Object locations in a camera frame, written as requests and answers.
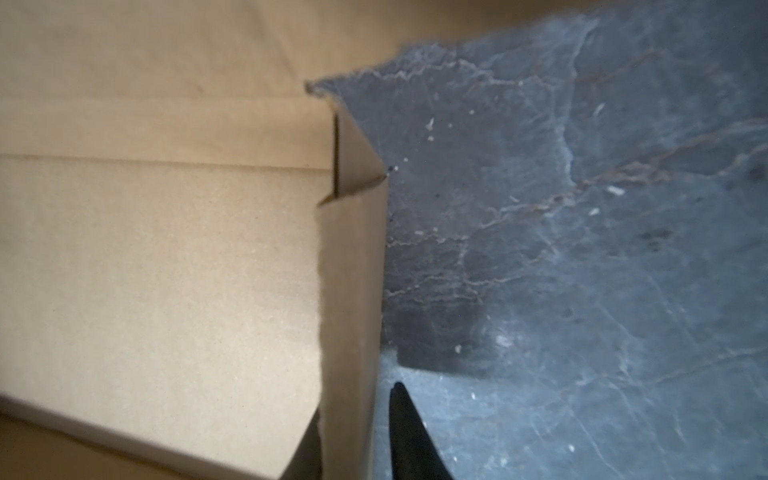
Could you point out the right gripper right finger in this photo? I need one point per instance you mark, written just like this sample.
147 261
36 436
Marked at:
412 451

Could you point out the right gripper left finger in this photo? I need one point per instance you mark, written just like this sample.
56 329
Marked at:
306 462

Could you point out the brown cardboard box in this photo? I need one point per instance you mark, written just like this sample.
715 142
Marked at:
161 162

